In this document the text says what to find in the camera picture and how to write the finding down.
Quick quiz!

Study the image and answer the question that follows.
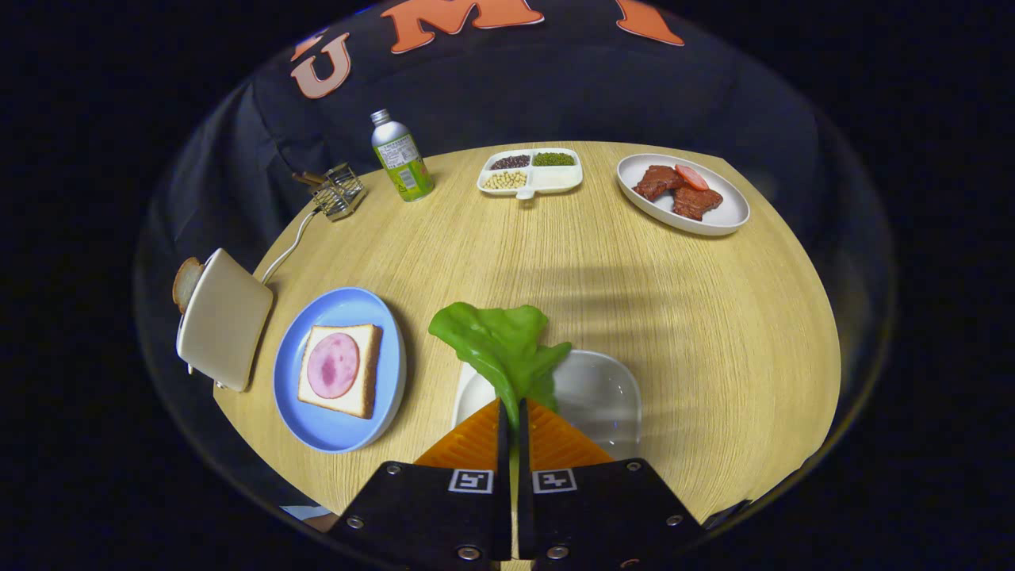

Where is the white toaster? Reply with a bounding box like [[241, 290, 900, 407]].
[[174, 248, 274, 393]]

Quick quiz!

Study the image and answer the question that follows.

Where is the pink ham slice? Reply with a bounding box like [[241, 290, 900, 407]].
[[307, 332, 361, 400]]

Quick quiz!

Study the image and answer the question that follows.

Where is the white divided dish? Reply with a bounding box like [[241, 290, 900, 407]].
[[477, 148, 584, 200]]

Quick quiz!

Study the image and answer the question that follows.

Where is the white oval plate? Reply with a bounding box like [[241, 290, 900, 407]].
[[616, 153, 751, 237]]

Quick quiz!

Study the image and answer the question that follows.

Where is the white toaster cable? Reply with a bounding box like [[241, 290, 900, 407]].
[[258, 208, 322, 285]]

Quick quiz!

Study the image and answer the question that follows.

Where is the metal wire basket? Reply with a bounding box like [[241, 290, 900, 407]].
[[312, 163, 366, 222]]

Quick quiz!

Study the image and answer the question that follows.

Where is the white bread slice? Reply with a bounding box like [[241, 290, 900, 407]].
[[297, 324, 384, 420]]

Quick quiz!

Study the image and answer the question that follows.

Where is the green lettuce leaf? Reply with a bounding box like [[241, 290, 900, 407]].
[[428, 302, 573, 492]]

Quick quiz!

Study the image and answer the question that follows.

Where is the white square plate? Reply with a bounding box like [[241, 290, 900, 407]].
[[450, 349, 643, 461]]

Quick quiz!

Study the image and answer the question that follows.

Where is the toasted bread slice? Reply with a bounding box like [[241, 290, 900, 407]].
[[172, 256, 205, 314]]

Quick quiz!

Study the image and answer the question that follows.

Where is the brown meat slice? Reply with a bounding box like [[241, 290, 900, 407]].
[[633, 165, 687, 201], [672, 186, 724, 221]]

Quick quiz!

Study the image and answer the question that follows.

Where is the blue round plate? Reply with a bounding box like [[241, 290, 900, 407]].
[[273, 286, 408, 454]]

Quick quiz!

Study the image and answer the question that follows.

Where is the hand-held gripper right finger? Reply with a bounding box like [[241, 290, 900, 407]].
[[517, 398, 707, 571]]

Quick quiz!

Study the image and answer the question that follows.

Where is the green label metal bottle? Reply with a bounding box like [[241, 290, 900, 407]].
[[370, 109, 435, 203]]

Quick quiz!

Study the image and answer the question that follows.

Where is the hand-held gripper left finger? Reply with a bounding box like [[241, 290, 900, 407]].
[[327, 399, 512, 571]]

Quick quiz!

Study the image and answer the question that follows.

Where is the black backdrop cloth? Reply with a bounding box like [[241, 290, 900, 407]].
[[133, 0, 901, 508]]

